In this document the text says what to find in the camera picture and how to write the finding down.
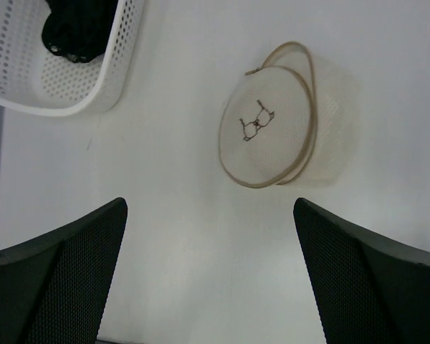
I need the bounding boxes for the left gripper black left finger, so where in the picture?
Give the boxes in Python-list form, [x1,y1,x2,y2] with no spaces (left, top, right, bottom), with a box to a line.
[0,197,128,343]

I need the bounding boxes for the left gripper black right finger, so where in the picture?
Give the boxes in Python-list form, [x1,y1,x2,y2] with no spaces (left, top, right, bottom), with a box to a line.
[293,198,430,343]

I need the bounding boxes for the white perforated plastic basket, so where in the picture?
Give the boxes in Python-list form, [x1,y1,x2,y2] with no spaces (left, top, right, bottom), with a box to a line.
[0,1,144,117]

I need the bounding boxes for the black bra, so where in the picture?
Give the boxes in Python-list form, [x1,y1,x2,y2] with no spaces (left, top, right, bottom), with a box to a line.
[41,0,118,64]

